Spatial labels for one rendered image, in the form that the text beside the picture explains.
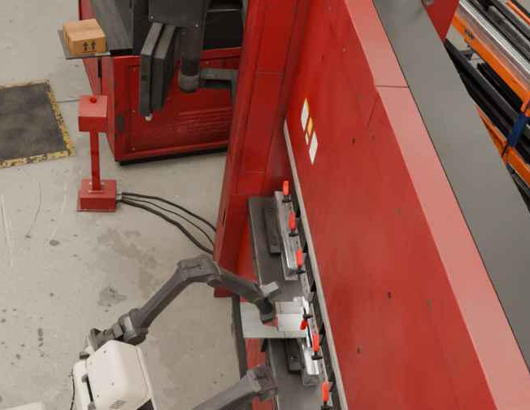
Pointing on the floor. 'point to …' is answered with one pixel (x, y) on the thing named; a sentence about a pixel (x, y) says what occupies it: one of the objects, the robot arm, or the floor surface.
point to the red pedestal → (95, 121)
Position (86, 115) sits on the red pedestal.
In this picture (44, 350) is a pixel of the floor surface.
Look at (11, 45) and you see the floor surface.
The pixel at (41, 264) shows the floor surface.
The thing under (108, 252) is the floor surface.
